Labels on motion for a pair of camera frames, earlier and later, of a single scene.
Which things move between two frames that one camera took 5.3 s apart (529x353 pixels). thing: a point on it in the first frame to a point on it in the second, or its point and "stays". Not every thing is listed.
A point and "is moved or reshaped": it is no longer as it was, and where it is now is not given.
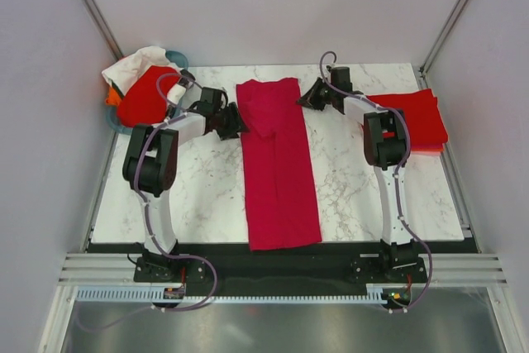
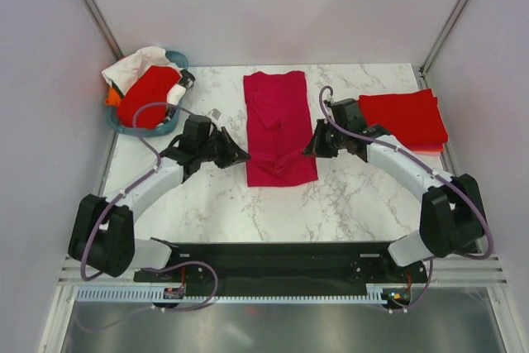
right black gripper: [311, 98] to [316, 147]
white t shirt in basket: [126, 72] stays
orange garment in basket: [113, 98] stays
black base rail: [278, 265] stays
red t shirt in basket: [145, 102] stays
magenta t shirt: [279, 183] is moved or reshaped
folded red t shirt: [421, 111] stays
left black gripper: [232, 111] to [235, 155]
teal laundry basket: [178, 59] stays
